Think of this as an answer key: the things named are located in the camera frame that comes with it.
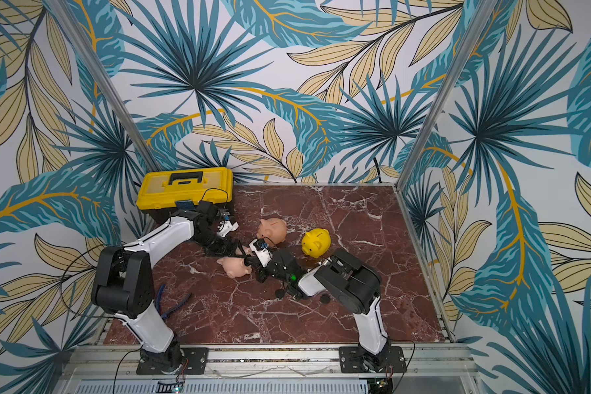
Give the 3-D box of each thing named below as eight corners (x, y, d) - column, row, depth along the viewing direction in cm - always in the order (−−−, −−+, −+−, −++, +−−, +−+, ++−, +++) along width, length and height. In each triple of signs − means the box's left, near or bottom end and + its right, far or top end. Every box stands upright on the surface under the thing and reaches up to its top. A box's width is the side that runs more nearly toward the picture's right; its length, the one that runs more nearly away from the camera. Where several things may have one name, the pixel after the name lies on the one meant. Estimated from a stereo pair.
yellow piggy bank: (308, 264, 96) (310, 251, 88) (299, 247, 100) (300, 234, 93) (332, 253, 99) (336, 240, 91) (322, 237, 103) (325, 224, 96)
